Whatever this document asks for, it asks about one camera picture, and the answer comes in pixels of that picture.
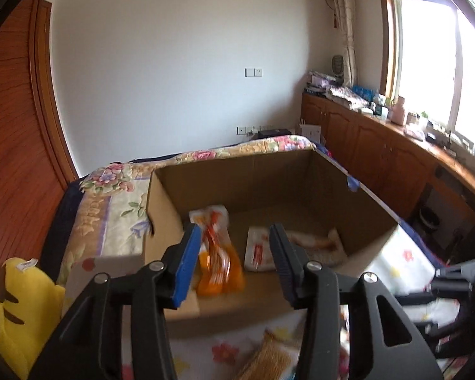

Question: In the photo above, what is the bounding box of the orange snack packet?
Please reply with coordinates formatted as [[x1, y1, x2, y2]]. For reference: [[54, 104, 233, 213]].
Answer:
[[189, 205, 246, 297]]

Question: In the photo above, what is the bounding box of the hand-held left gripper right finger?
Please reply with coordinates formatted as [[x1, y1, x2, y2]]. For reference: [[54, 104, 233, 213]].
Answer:
[[269, 223, 446, 380]]

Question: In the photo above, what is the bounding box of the cardboard box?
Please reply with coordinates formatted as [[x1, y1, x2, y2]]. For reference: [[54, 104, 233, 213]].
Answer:
[[143, 148, 399, 339]]

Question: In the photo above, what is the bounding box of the navy blanket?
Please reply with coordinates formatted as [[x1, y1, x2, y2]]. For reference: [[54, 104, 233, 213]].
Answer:
[[40, 176, 84, 282]]

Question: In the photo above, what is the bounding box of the window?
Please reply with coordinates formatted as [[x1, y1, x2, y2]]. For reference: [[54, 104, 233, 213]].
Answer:
[[380, 0, 475, 167]]

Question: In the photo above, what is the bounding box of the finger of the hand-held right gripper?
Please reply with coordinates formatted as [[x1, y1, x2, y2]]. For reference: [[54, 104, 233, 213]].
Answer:
[[433, 260, 475, 286], [396, 285, 473, 307]]

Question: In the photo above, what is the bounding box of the yellow plush toy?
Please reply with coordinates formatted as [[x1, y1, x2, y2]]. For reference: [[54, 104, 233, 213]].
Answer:
[[0, 257, 66, 380]]

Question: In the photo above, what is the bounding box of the pile of printed packages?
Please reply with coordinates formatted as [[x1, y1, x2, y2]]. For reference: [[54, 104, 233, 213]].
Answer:
[[307, 70, 381, 111]]

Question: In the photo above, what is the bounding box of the wooden wardrobe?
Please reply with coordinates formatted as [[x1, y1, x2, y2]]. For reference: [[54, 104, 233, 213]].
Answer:
[[0, 0, 80, 286]]

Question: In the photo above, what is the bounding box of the fruit-printed bed sheet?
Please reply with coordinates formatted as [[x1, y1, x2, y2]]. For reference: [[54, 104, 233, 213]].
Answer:
[[63, 222, 466, 380]]

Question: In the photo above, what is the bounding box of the wooden cabinet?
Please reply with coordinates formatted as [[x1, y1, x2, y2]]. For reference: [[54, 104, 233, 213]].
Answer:
[[301, 93, 475, 230]]

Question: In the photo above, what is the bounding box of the white red-label snack packet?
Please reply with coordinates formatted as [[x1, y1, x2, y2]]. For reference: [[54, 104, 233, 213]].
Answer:
[[244, 225, 349, 273]]

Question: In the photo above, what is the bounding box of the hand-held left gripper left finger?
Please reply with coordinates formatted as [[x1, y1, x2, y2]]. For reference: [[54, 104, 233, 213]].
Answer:
[[28, 224, 202, 380]]

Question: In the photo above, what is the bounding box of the white paper bag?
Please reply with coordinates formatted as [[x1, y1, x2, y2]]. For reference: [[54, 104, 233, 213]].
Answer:
[[300, 123, 322, 143]]

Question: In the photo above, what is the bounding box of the patterned curtain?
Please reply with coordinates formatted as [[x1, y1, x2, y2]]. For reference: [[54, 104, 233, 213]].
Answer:
[[326, 0, 359, 88]]

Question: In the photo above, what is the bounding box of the golden brown snack packet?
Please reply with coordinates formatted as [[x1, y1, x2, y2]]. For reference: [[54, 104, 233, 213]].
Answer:
[[237, 330, 297, 380]]

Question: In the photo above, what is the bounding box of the pink bottle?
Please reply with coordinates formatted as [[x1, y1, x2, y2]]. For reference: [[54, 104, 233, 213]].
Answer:
[[392, 96, 408, 124]]

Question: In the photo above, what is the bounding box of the clutter of small windowsill items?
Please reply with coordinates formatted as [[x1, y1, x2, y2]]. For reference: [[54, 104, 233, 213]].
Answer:
[[404, 110, 475, 161]]

